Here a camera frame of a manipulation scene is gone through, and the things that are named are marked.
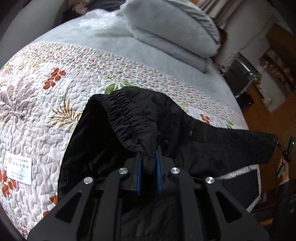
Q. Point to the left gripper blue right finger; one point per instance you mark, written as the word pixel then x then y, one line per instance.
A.
pixel 159 171

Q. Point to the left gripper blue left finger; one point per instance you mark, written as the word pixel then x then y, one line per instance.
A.
pixel 139 173

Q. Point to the black pants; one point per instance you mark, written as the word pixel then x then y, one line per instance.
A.
pixel 97 195

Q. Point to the person's right hand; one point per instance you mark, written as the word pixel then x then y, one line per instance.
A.
pixel 284 178

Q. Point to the wooden desk cabinet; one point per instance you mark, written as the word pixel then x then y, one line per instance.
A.
pixel 273 108

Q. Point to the black mesh office chair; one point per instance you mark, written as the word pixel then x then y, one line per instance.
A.
pixel 239 75

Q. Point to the white label on bedspread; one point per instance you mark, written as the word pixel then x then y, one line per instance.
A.
pixel 19 168

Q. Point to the floral quilted bedspread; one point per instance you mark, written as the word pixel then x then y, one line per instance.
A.
pixel 44 89

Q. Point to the folded grey-blue duvet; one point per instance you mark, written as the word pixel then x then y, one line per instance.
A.
pixel 178 28

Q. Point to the grey curtain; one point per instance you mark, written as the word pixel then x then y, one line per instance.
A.
pixel 218 11

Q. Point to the pile of clothes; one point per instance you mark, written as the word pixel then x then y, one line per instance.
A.
pixel 80 8

